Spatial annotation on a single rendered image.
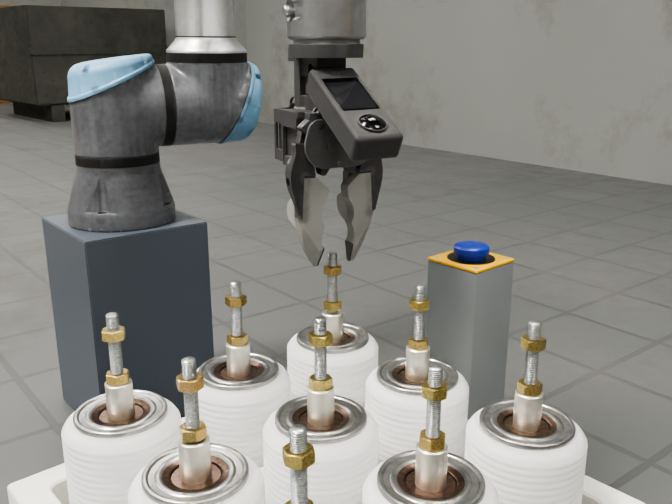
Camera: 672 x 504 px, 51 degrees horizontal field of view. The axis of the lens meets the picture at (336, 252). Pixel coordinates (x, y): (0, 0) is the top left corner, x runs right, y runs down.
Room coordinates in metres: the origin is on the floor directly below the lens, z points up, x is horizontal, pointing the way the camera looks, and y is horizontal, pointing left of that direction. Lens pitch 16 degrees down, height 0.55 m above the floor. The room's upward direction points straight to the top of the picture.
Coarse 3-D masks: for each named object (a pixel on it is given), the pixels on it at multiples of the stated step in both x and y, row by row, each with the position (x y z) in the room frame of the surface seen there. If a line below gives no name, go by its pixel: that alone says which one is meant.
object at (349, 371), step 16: (288, 352) 0.67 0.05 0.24; (304, 352) 0.66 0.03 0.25; (352, 352) 0.65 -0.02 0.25; (368, 352) 0.66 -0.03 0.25; (288, 368) 0.68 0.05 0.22; (304, 368) 0.65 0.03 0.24; (336, 368) 0.64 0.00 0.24; (352, 368) 0.65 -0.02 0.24; (368, 368) 0.66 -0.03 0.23; (304, 384) 0.65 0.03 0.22; (336, 384) 0.64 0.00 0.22; (352, 384) 0.65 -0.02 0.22
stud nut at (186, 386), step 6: (198, 372) 0.45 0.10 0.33; (180, 378) 0.44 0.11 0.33; (198, 378) 0.44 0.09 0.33; (180, 384) 0.43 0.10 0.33; (186, 384) 0.43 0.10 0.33; (192, 384) 0.43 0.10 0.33; (198, 384) 0.44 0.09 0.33; (180, 390) 0.43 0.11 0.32; (186, 390) 0.43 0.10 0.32; (192, 390) 0.43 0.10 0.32; (198, 390) 0.44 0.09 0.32
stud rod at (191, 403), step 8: (184, 360) 0.44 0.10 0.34; (192, 360) 0.44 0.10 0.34; (184, 368) 0.44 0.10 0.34; (192, 368) 0.44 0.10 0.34; (184, 376) 0.44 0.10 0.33; (192, 376) 0.44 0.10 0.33; (184, 400) 0.44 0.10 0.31; (192, 400) 0.44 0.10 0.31; (184, 408) 0.44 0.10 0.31; (192, 408) 0.44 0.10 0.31; (192, 416) 0.44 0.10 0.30; (192, 424) 0.44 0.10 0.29
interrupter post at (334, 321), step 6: (324, 312) 0.69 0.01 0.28; (342, 312) 0.69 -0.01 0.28; (330, 318) 0.68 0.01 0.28; (336, 318) 0.68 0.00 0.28; (342, 318) 0.68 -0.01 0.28; (330, 324) 0.68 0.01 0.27; (336, 324) 0.68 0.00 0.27; (342, 324) 0.68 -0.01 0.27; (330, 330) 0.68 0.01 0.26; (336, 330) 0.68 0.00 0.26; (342, 330) 0.68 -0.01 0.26; (336, 336) 0.68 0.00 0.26; (342, 336) 0.68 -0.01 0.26; (336, 342) 0.68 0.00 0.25
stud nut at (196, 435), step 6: (180, 426) 0.44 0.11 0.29; (204, 426) 0.44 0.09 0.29; (180, 432) 0.44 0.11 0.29; (186, 432) 0.43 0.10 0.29; (192, 432) 0.43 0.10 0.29; (198, 432) 0.44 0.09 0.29; (204, 432) 0.44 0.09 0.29; (186, 438) 0.43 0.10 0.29; (192, 438) 0.43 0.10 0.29; (198, 438) 0.44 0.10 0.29
